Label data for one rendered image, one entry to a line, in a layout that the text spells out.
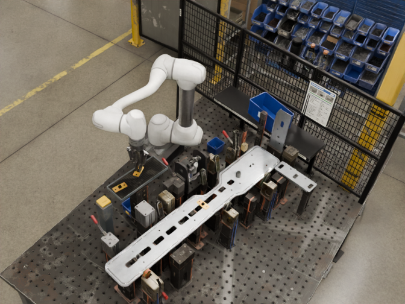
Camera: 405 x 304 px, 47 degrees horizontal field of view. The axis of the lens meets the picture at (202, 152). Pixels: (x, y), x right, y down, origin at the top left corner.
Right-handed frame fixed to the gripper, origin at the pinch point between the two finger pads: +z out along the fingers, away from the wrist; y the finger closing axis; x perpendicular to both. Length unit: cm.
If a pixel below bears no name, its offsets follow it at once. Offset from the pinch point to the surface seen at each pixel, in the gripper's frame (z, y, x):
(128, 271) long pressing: 26, 16, -51
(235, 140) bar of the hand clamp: 12, 46, 55
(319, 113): 3, 94, 93
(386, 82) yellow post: -41, 125, 82
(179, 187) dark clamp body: 18.7, 23.3, 8.7
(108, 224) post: 29.3, -9.1, -25.2
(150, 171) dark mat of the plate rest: 10.1, 4.9, 7.1
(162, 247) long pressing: 25.9, 27.6, -30.9
